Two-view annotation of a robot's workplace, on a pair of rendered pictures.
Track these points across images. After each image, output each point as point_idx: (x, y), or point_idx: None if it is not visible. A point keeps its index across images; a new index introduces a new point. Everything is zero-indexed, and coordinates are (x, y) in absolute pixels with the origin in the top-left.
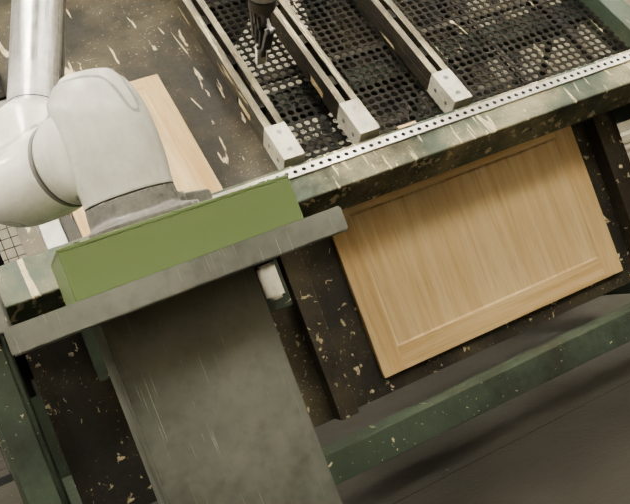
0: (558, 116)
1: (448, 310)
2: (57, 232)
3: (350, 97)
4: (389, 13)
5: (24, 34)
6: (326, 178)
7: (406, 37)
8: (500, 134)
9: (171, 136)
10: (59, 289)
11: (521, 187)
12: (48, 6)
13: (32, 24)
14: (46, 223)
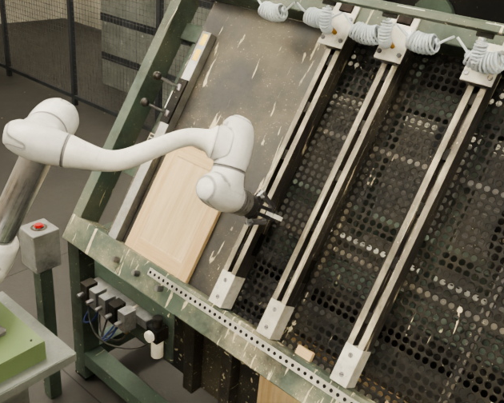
0: None
1: None
2: (117, 229)
3: (282, 301)
4: (394, 262)
5: None
6: (218, 332)
7: (372, 296)
8: None
9: (202, 219)
10: (94, 259)
11: None
12: (11, 194)
13: (2, 200)
14: (118, 219)
